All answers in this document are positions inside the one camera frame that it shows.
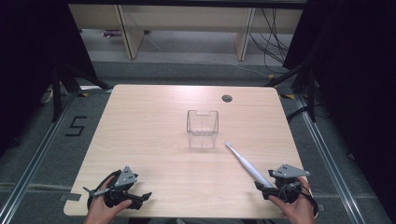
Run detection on thin white floor cable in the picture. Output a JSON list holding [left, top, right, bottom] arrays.
[[142, 32, 273, 78]]

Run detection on black metal stand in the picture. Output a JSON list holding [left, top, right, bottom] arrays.
[[263, 61, 318, 123], [50, 63, 114, 123]]

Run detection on purple item under shelf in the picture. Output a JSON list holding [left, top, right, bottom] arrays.
[[102, 29, 123, 39]]

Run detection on thick black floor cable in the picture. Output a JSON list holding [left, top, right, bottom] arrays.
[[285, 105, 312, 122]]

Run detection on person's right hand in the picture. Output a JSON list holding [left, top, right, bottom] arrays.
[[268, 175, 316, 224]]

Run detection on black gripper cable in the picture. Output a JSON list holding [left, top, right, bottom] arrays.
[[299, 183, 319, 218]]

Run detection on beige wooden shelf unit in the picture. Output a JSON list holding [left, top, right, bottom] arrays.
[[67, 3, 304, 62]]

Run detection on clear plastic holder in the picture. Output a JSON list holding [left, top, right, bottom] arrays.
[[186, 109, 219, 149]]

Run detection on white coiled cable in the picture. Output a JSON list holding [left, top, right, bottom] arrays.
[[40, 88, 54, 105]]

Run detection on black curtain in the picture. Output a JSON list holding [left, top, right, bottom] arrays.
[[0, 0, 98, 157], [282, 0, 396, 216]]

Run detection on bundle of black cables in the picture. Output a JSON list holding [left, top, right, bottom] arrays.
[[247, 7, 291, 75]]

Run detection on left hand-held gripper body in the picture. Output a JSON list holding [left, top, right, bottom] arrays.
[[82, 165, 140, 209]]

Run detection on aluminium floor rail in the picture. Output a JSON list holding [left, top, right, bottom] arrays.
[[0, 91, 79, 224], [292, 92, 366, 224]]

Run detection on person's left hand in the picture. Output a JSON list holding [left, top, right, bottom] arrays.
[[82, 175, 134, 224]]

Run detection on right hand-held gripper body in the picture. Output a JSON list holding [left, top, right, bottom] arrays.
[[267, 163, 311, 203]]

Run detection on white electric toothbrush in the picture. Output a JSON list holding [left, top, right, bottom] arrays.
[[225, 141, 276, 189]]

